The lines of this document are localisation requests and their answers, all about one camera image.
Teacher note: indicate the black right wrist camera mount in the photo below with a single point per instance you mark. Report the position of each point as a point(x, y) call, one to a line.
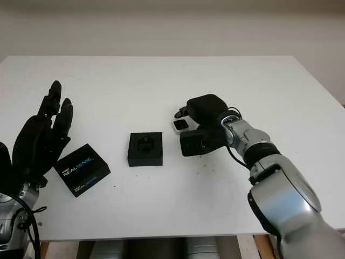
point(196, 143)

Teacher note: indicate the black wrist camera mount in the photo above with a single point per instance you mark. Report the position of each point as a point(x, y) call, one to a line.
point(5, 167)
point(196, 143)

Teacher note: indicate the grey robot leg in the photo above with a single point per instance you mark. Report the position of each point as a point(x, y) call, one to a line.
point(106, 249)
point(202, 249)

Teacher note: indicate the grey right robot leg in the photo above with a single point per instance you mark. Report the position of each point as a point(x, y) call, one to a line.
point(202, 249)

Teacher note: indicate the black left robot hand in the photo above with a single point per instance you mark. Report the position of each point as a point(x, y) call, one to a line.
point(35, 140)

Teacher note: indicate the grey left robot leg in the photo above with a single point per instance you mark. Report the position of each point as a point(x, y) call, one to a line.
point(106, 249)

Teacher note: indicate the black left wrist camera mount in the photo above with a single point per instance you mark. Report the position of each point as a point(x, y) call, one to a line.
point(5, 167)

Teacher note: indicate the small silver depth camera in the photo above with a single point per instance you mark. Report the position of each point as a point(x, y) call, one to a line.
point(180, 126)

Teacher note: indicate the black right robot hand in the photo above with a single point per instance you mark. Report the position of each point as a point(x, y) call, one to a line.
point(206, 110)

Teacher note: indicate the black box base with insert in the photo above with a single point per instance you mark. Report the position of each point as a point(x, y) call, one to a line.
point(145, 159)

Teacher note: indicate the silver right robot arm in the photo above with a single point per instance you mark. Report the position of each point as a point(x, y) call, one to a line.
point(275, 183)

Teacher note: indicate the dark robot pelvis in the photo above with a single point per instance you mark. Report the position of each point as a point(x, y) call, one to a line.
point(155, 249)

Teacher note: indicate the black RealSense box lid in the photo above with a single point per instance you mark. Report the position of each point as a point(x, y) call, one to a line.
point(85, 172)

